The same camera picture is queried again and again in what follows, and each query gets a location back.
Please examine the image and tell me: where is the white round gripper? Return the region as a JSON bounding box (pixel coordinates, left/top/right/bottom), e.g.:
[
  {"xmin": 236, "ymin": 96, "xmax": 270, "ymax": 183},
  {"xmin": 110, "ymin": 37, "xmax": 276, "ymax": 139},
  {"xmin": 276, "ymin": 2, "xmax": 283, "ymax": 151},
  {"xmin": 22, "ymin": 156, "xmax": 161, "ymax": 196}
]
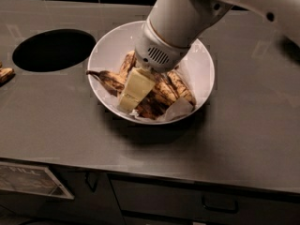
[{"xmin": 118, "ymin": 19, "xmax": 189, "ymax": 113}]

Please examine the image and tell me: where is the spotted banana with stem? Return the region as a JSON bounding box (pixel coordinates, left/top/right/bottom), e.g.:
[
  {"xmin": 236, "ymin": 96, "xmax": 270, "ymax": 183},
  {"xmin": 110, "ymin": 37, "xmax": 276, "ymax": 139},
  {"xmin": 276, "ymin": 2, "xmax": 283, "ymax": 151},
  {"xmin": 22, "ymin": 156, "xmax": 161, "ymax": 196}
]
[{"xmin": 86, "ymin": 70, "xmax": 166, "ymax": 119}]

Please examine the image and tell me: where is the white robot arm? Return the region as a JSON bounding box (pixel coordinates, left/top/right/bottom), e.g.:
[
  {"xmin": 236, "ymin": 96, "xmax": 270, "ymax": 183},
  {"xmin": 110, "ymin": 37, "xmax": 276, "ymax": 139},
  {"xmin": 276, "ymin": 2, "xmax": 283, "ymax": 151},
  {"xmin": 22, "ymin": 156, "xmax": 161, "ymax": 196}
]
[{"xmin": 119, "ymin": 0, "xmax": 300, "ymax": 112}]

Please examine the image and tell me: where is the long curved spotted banana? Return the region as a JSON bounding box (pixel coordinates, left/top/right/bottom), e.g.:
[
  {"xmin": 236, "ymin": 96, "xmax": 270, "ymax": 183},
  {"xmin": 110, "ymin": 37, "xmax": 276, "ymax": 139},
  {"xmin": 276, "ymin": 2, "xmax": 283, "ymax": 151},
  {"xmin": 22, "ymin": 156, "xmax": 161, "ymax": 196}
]
[{"xmin": 153, "ymin": 72, "xmax": 178, "ymax": 106}]

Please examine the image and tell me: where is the middle dark spotted banana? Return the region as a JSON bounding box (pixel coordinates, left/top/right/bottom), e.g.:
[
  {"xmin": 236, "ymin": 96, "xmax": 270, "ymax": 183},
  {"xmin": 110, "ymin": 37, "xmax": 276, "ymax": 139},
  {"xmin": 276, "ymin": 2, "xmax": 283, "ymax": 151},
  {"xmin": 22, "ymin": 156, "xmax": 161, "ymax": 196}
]
[{"xmin": 140, "ymin": 89, "xmax": 173, "ymax": 110}]

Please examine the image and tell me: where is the white bowl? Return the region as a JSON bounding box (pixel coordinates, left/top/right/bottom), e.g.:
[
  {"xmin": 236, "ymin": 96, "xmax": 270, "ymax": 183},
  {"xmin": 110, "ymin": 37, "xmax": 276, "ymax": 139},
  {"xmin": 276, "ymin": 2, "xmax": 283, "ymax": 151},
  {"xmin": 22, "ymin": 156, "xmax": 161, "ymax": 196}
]
[{"xmin": 87, "ymin": 21, "xmax": 215, "ymax": 125}]

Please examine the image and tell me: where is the right spotted banana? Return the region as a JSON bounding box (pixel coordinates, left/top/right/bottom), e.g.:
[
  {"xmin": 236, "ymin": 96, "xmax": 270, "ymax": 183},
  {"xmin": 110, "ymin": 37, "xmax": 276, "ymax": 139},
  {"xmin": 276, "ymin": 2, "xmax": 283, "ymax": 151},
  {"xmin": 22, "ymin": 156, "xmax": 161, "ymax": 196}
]
[{"xmin": 167, "ymin": 70, "xmax": 196, "ymax": 106}]

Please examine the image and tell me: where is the white paper bowl liner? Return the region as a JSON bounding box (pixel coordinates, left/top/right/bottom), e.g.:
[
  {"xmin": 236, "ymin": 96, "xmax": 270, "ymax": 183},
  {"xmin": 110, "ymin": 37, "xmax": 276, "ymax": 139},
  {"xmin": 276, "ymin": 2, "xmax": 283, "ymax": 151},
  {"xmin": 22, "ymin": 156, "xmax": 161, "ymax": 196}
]
[{"xmin": 108, "ymin": 37, "xmax": 195, "ymax": 123}]

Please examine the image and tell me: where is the banana at left edge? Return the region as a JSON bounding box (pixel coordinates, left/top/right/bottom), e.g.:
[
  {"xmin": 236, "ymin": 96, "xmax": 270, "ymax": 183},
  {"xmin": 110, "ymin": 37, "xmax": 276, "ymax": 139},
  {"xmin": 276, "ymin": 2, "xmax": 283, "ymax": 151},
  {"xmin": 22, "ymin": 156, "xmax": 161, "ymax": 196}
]
[{"xmin": 0, "ymin": 62, "xmax": 15, "ymax": 84}]

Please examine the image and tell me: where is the round black counter hole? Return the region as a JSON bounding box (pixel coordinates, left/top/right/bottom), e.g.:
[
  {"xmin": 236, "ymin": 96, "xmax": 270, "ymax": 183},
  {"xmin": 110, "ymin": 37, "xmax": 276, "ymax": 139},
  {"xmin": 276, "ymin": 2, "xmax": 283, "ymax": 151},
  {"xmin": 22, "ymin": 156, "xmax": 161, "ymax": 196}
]
[{"xmin": 12, "ymin": 29, "xmax": 96, "ymax": 72}]

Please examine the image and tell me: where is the grey cabinet drawer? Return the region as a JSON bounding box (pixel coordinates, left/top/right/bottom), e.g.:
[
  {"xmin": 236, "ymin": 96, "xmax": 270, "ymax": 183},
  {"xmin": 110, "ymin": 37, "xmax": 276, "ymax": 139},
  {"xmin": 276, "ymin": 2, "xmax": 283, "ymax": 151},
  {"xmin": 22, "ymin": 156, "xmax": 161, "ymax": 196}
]
[{"xmin": 109, "ymin": 174, "xmax": 300, "ymax": 225}]

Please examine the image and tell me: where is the framed sign on cabinet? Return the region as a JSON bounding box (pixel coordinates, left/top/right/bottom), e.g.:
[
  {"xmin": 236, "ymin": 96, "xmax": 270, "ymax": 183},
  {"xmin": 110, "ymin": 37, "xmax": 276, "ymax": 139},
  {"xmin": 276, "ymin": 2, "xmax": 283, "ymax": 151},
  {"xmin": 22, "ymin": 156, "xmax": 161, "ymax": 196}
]
[{"xmin": 0, "ymin": 161, "xmax": 74, "ymax": 200}]

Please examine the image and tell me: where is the black cabinet door handle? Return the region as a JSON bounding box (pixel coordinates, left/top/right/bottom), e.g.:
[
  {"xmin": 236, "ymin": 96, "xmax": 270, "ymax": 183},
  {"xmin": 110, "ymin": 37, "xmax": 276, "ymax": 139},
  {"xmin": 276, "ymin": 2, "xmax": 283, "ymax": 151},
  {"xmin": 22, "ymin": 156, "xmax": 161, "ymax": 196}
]
[{"xmin": 84, "ymin": 172, "xmax": 98, "ymax": 192}]

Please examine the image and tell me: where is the black drawer handle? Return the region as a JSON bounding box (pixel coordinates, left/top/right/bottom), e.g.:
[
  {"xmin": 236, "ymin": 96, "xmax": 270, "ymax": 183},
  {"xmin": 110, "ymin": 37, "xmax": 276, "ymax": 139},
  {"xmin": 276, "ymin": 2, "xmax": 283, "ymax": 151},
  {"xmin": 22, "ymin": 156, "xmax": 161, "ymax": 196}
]
[{"xmin": 202, "ymin": 195, "xmax": 239, "ymax": 214}]

